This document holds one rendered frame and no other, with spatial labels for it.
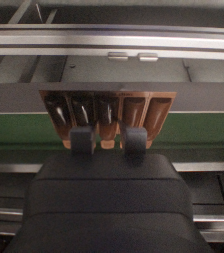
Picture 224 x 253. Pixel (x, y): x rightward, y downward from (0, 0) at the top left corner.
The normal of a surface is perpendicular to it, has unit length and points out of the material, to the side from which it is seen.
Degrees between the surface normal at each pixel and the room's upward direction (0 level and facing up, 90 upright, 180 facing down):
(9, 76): 90
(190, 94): 90
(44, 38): 0
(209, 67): 90
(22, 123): 2
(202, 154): 90
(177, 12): 0
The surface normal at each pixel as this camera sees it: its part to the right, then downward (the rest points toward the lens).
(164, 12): -0.03, 0.83
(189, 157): 0.00, -0.55
